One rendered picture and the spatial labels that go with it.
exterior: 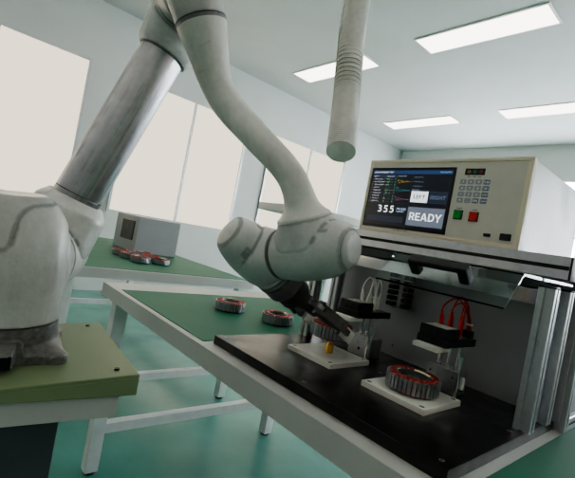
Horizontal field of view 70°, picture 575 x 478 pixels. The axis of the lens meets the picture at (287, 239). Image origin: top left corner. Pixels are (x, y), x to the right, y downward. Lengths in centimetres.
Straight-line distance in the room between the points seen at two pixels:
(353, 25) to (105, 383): 240
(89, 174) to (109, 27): 477
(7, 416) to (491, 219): 97
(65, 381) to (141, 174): 489
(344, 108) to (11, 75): 377
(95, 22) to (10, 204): 493
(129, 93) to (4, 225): 39
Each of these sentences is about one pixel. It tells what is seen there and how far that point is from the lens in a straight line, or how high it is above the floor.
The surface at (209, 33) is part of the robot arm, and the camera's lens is 87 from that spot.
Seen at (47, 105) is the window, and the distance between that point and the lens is 531.
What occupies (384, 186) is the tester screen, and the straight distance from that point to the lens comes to 120.
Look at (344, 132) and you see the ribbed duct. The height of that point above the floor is 166.
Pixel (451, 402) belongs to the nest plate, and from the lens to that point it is 97.
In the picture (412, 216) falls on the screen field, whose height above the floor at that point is 117.
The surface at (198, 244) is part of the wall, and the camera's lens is 594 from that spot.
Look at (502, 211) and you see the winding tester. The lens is 103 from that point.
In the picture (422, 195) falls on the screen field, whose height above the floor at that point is 122.
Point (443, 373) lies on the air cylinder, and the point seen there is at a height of 81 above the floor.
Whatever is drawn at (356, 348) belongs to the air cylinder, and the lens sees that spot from 120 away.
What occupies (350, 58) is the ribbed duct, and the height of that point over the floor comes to 214.
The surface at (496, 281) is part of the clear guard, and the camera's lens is 75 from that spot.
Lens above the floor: 105
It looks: level
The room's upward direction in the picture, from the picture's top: 11 degrees clockwise
